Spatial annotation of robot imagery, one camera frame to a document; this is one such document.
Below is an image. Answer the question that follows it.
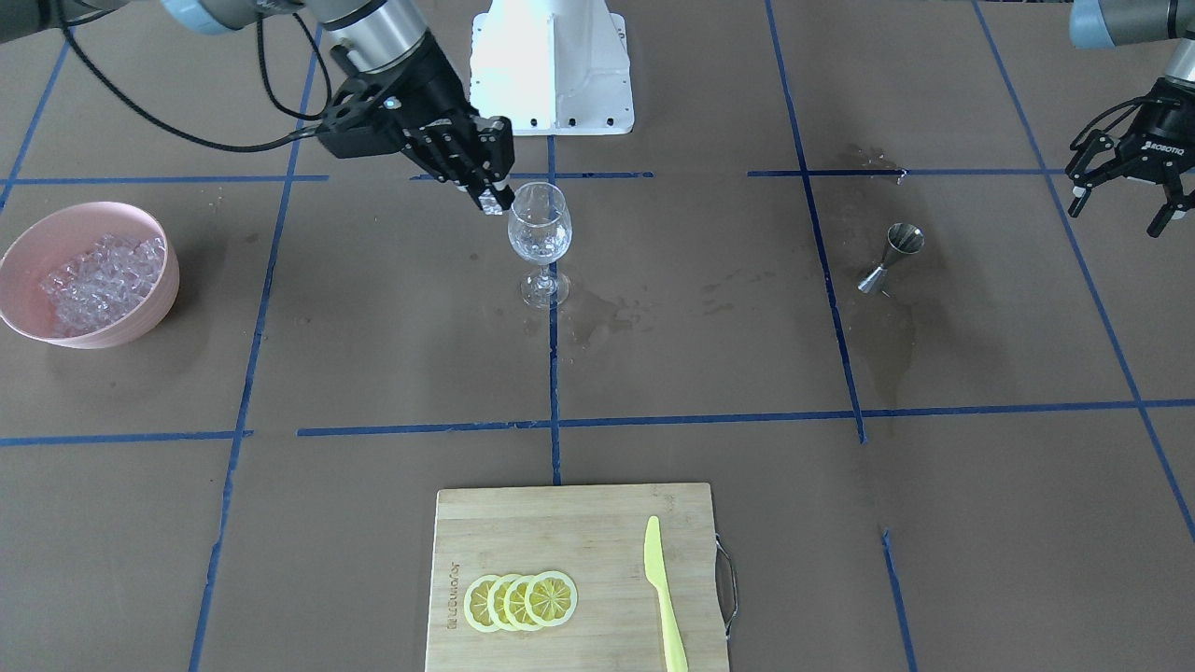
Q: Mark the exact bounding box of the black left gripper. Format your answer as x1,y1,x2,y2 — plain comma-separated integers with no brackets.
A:
1066,79,1194,238

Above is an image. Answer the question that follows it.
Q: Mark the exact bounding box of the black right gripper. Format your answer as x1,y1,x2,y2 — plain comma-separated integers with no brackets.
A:
381,37,513,209

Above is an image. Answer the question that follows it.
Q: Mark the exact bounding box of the clear ice cube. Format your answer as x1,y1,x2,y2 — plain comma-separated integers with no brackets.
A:
478,189,505,216

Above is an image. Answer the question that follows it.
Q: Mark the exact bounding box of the metal jigger cup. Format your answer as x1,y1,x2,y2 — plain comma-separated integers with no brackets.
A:
854,222,926,295

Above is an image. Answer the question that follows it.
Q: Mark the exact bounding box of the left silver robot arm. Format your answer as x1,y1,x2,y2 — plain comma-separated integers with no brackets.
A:
1064,1,1194,238

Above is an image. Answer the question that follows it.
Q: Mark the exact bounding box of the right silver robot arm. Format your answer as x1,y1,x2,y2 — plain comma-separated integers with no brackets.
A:
4,1,515,216

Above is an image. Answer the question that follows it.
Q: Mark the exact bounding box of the clear wine glass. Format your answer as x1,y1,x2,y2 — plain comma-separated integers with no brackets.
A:
508,182,572,311

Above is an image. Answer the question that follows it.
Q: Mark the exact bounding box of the pink bowl of ice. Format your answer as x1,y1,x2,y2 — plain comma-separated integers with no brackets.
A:
1,203,180,349

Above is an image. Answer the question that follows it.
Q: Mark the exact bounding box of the bamboo cutting board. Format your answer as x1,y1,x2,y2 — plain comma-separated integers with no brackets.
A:
424,483,730,671

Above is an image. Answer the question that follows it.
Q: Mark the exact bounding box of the yellow lemon slice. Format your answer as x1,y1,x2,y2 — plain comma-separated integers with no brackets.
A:
462,570,580,633

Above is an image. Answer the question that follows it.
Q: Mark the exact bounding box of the yellow plastic knife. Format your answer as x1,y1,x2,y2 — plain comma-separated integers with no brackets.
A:
641,515,690,671

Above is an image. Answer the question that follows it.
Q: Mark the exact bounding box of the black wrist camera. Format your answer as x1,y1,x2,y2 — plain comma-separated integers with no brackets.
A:
315,77,407,159

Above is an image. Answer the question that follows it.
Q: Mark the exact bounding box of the white pedestal column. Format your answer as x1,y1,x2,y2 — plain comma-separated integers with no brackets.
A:
468,1,636,136

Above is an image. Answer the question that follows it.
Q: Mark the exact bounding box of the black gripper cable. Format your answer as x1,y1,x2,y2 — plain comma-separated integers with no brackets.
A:
56,0,337,153

